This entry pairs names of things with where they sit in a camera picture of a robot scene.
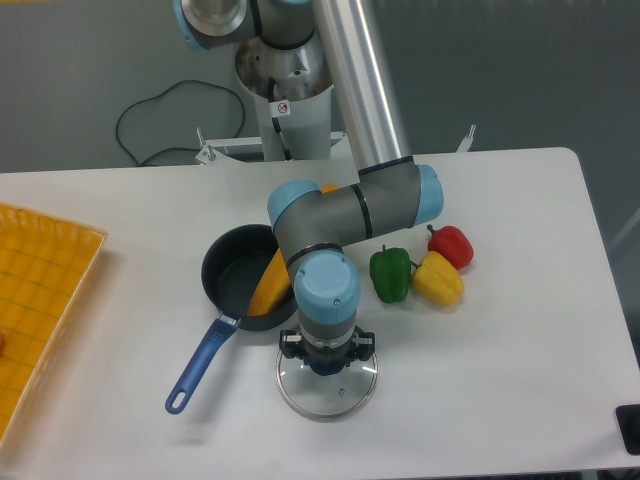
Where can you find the red toy bell pepper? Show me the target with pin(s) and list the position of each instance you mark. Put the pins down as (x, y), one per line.
(451, 243)

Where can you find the yellow toy bell pepper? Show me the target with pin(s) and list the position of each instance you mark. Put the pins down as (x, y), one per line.
(437, 280)

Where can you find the dark pot with blue handle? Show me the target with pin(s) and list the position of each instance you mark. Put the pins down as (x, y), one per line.
(230, 273)

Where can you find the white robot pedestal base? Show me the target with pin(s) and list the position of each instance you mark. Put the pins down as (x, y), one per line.
(286, 73)

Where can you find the green toy bell pepper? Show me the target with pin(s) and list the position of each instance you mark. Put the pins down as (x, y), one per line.
(390, 274)

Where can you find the yellow wicker tray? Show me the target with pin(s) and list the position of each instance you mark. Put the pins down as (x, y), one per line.
(45, 260)

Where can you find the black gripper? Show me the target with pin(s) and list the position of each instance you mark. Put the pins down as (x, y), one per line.
(360, 348)

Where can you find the glass pot lid blue knob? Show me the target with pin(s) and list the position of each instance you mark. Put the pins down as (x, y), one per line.
(326, 398)

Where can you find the black device at table edge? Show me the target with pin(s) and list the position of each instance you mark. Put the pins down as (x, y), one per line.
(628, 421)

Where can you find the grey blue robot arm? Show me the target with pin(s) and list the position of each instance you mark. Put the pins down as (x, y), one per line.
(392, 192)

